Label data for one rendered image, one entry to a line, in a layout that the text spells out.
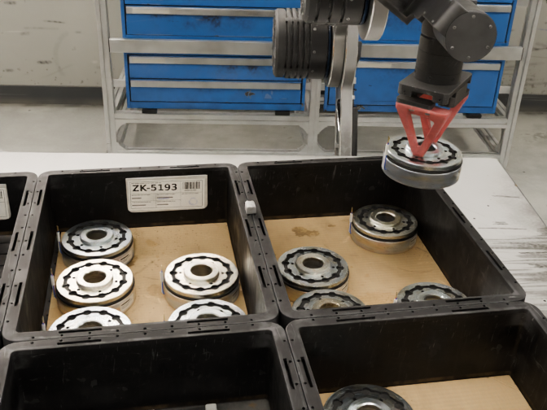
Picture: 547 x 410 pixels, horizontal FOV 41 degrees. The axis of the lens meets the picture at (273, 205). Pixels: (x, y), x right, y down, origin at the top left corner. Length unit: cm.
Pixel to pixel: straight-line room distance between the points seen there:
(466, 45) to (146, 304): 53
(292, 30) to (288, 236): 81
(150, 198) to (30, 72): 287
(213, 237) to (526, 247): 63
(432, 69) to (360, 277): 33
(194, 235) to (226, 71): 183
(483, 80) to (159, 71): 131
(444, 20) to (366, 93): 219
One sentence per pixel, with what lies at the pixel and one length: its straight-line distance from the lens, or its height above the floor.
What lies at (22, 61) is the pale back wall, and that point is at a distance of 396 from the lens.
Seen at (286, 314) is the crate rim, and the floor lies 93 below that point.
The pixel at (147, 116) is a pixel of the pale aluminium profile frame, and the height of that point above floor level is 29.
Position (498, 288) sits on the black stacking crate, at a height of 91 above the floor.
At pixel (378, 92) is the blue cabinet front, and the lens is 301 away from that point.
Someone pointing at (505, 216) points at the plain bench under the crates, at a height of 70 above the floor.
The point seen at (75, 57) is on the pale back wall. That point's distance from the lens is 389.
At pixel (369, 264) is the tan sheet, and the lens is 109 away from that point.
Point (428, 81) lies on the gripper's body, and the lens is 92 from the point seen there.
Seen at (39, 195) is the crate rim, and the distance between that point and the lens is 109.
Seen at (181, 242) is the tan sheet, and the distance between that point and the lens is 113.
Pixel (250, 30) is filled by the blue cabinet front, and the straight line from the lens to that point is 288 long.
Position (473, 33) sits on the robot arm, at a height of 122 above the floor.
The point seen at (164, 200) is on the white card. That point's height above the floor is 88.
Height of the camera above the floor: 143
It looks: 29 degrees down
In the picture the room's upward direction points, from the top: 2 degrees clockwise
